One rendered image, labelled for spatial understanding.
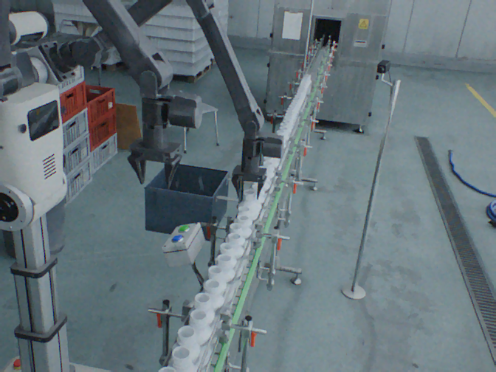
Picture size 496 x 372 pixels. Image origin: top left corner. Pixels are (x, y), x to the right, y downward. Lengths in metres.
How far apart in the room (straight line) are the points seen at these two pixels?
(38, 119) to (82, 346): 1.59
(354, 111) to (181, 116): 5.31
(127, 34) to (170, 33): 7.09
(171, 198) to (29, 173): 0.82
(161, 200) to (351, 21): 4.32
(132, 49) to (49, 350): 1.17
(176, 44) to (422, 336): 6.20
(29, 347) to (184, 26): 6.66
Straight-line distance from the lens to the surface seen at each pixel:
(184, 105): 1.04
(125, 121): 5.07
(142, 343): 2.77
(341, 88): 6.20
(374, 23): 6.08
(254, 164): 1.51
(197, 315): 1.13
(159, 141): 1.08
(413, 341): 3.04
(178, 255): 1.45
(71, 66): 1.66
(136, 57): 1.03
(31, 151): 1.46
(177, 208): 2.16
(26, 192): 1.51
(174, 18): 8.07
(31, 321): 1.83
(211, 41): 1.45
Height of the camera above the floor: 1.88
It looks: 25 degrees down
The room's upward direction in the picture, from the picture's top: 5 degrees clockwise
